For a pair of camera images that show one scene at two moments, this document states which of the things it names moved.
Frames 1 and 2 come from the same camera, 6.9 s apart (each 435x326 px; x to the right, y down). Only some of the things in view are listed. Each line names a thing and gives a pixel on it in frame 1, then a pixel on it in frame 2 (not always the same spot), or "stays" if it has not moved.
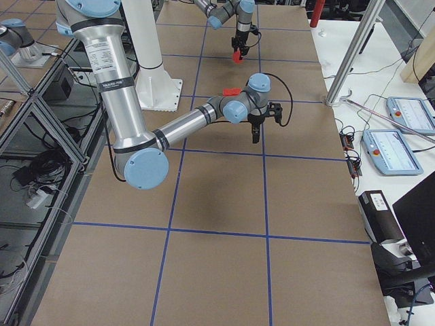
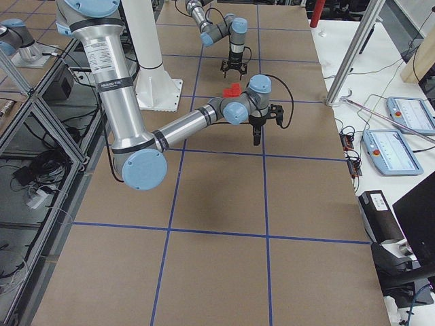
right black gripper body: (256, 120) stays
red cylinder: (317, 11) stays
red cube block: (232, 92) stays
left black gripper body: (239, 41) → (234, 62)
